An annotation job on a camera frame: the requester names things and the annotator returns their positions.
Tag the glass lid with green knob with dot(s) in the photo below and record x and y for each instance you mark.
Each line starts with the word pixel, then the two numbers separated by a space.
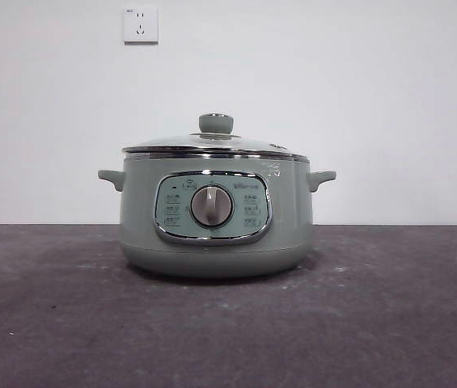
pixel 216 123

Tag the pale green electric cooking pot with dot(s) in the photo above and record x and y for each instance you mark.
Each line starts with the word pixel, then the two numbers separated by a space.
pixel 139 230

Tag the white wall socket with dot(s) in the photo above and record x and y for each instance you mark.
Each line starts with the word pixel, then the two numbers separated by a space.
pixel 140 25

